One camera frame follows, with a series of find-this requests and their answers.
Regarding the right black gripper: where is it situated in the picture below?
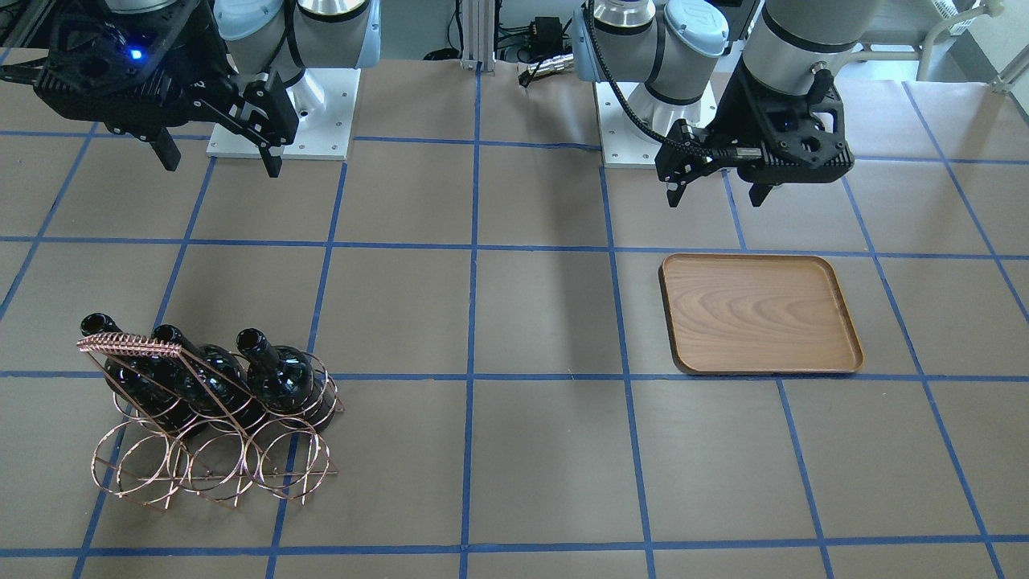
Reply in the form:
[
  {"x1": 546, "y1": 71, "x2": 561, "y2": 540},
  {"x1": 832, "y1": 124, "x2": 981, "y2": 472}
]
[{"x1": 2, "y1": 1, "x2": 283, "y2": 179}]

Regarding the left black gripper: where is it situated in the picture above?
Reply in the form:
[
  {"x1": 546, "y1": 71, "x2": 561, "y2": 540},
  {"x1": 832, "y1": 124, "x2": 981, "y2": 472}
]
[{"x1": 655, "y1": 63, "x2": 854, "y2": 208}]

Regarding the dark wine bottle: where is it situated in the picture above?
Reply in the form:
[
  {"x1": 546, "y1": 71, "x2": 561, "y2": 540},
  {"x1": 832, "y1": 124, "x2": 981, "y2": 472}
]
[
  {"x1": 151, "y1": 325, "x2": 267, "y2": 433},
  {"x1": 236, "y1": 327, "x2": 335, "y2": 433},
  {"x1": 105, "y1": 356, "x2": 208, "y2": 440}
]

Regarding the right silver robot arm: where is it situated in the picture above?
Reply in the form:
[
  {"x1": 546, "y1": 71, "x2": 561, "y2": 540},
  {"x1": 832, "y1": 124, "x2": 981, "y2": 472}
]
[{"x1": 2, "y1": 1, "x2": 381, "y2": 177}]

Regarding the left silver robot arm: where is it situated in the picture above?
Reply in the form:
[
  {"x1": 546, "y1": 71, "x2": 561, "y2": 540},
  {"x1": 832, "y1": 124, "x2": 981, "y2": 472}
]
[{"x1": 571, "y1": 1, "x2": 881, "y2": 207}]

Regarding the wooden tray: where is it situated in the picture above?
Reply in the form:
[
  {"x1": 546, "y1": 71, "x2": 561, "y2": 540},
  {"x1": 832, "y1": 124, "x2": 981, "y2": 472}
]
[{"x1": 658, "y1": 253, "x2": 865, "y2": 375}]

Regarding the black power adapter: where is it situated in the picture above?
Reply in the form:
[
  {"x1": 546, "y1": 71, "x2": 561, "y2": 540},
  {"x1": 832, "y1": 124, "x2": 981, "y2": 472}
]
[{"x1": 529, "y1": 16, "x2": 564, "y2": 55}]

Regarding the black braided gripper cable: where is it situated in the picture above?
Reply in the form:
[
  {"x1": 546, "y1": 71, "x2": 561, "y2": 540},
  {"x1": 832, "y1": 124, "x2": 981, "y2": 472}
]
[{"x1": 582, "y1": 0, "x2": 765, "y2": 160}]

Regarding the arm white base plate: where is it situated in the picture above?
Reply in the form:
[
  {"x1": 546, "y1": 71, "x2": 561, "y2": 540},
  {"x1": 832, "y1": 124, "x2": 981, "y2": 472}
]
[
  {"x1": 191, "y1": 65, "x2": 361, "y2": 162},
  {"x1": 593, "y1": 80, "x2": 732, "y2": 170}
]

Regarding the copper wire bottle basket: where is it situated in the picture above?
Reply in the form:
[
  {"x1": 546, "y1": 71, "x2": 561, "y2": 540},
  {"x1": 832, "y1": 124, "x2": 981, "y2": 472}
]
[{"x1": 88, "y1": 371, "x2": 339, "y2": 511}]

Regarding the aluminium frame post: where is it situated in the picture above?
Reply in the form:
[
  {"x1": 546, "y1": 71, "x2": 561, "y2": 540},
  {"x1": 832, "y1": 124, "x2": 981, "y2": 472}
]
[{"x1": 458, "y1": 0, "x2": 498, "y2": 76}]

